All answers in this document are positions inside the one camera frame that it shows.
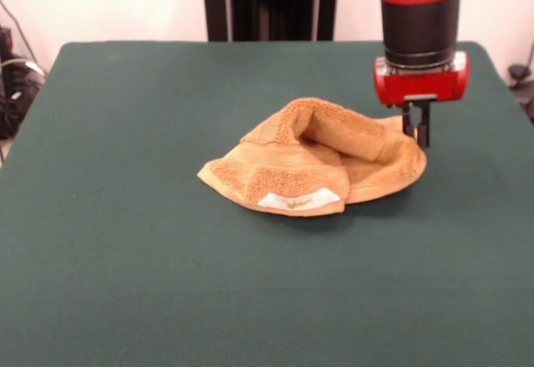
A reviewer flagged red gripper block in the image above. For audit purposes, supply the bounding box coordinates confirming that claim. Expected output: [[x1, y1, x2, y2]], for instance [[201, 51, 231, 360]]
[[373, 51, 471, 149]]

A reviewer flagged tan terry towel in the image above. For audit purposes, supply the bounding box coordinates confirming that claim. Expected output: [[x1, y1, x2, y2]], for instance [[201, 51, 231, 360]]
[[195, 97, 429, 218]]

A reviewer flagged black stand foot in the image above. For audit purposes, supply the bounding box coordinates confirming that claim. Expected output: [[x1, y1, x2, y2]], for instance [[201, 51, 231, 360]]
[[508, 64, 534, 124]]

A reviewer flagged dark green table cloth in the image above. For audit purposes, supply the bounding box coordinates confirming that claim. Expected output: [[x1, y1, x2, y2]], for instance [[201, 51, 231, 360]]
[[0, 40, 534, 367]]

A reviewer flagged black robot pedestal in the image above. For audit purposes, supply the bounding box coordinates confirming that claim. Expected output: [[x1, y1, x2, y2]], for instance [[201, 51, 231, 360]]
[[199, 0, 347, 43]]

